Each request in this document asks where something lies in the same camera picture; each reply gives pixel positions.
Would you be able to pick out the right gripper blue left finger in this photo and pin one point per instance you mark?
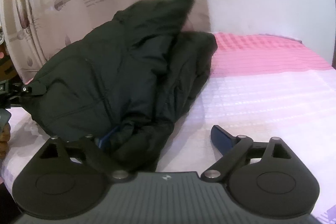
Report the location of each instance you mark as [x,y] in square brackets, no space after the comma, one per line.
[87,150]

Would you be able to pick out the pink checked bed sheet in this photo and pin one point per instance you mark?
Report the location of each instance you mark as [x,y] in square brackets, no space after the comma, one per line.
[274,90]

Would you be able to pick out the black padded jacket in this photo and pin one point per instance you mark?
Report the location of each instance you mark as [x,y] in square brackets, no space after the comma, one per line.
[127,82]

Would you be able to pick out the person's left hand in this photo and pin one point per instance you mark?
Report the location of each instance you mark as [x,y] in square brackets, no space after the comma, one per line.
[4,139]

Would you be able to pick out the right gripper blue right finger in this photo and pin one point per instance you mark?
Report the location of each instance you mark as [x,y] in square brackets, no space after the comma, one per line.
[234,151]

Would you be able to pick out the brown wooden cabinet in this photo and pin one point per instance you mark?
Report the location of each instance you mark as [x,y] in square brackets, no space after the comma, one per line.
[7,69]

